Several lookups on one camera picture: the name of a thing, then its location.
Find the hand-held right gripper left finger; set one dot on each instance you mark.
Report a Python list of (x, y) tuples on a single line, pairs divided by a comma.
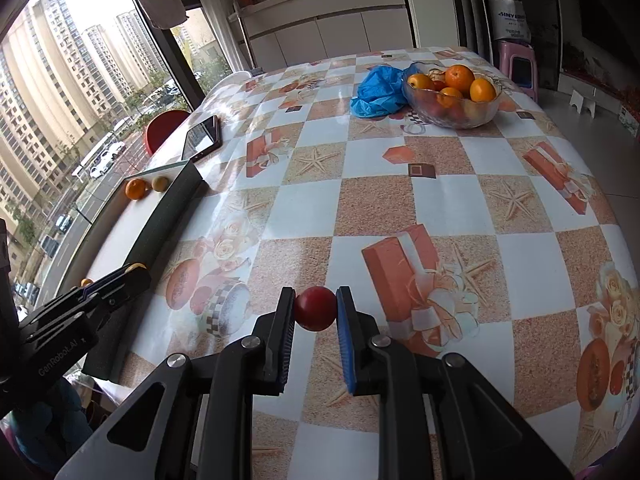
[(285, 340)]

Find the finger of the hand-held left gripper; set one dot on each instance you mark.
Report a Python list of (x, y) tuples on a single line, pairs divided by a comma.
[(122, 285)]

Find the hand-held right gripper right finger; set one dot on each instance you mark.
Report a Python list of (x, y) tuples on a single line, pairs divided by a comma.
[(346, 340)]

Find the red tomato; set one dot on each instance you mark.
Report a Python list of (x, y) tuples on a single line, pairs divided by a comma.
[(439, 85), (315, 307)]

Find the orange persimmon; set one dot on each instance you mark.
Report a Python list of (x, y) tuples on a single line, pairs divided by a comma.
[(135, 190)]

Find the clear glass bowl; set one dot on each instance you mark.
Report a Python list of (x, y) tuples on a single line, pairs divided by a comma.
[(450, 117)]

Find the person's left hand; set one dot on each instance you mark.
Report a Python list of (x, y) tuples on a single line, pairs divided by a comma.
[(50, 425)]

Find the tan round pear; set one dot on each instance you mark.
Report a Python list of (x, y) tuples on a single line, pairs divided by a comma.
[(160, 183)]

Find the red plastic chair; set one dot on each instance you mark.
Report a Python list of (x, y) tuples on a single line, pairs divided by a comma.
[(162, 127)]

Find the black smartphone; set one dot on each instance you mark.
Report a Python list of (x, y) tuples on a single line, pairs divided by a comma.
[(200, 137)]

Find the blue plastic bag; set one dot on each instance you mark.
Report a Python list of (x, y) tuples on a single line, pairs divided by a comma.
[(377, 92)]

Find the small round orange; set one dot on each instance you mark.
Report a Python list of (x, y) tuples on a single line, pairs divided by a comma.
[(450, 95)]

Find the grey hanging cloth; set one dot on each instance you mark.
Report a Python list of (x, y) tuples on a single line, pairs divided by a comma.
[(160, 7)]

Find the smooth round orange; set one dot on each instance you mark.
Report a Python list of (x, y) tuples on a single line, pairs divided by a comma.
[(482, 90)]

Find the white kitchen cabinet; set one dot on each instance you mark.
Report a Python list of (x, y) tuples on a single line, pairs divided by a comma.
[(325, 30)]

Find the pink plastic stool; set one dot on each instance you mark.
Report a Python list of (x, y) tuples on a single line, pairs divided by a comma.
[(507, 52)]

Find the small white step stool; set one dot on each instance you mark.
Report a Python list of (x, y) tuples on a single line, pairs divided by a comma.
[(575, 100)]

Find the white printed bag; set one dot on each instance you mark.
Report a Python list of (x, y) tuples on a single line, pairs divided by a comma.
[(507, 20)]

